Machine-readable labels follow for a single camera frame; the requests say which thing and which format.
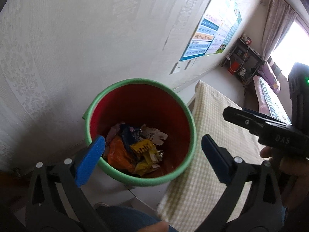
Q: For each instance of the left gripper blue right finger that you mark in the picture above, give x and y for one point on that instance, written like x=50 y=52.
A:
x=219 y=158

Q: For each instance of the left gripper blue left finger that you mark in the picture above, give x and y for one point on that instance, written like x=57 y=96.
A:
x=87 y=159

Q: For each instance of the orange plastic bag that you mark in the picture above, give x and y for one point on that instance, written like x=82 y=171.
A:
x=119 y=158

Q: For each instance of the pink wrapper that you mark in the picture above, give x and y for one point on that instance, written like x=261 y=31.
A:
x=113 y=132

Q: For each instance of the dark blue snack wrapper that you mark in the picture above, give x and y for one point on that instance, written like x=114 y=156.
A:
x=129 y=135

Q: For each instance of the yellow snack bag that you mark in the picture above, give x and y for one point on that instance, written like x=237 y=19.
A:
x=148 y=157

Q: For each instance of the white paper wrapper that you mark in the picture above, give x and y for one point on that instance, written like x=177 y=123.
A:
x=154 y=135

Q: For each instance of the person's right hand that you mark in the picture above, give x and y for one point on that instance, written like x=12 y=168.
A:
x=297 y=192

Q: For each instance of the bed with plaid quilt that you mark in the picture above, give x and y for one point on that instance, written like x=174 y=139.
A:
x=268 y=102

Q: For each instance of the pink pillow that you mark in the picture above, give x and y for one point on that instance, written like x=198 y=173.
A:
x=268 y=75

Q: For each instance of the person's blue jeans leg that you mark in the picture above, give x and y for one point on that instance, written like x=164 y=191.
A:
x=122 y=218

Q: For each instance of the red bin with green rim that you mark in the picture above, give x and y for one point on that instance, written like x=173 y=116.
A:
x=136 y=102

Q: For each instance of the red bucket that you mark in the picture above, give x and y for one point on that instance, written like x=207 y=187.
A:
x=234 y=67

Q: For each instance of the dark shelf unit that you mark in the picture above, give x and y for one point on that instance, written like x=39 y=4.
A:
x=250 y=61

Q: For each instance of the light purple curtain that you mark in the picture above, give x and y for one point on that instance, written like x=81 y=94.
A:
x=281 y=15

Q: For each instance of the white wall socket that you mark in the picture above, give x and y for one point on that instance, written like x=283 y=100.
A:
x=188 y=65

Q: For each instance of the white wall cover plate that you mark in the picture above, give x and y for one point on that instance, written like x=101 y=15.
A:
x=176 y=68

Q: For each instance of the green multiplication wall poster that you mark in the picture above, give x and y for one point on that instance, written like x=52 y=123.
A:
x=226 y=32

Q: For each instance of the blue pinyin wall poster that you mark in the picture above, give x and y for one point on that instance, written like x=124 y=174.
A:
x=201 y=40

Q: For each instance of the white chart wall poster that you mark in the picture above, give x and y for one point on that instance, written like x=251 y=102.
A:
x=225 y=15

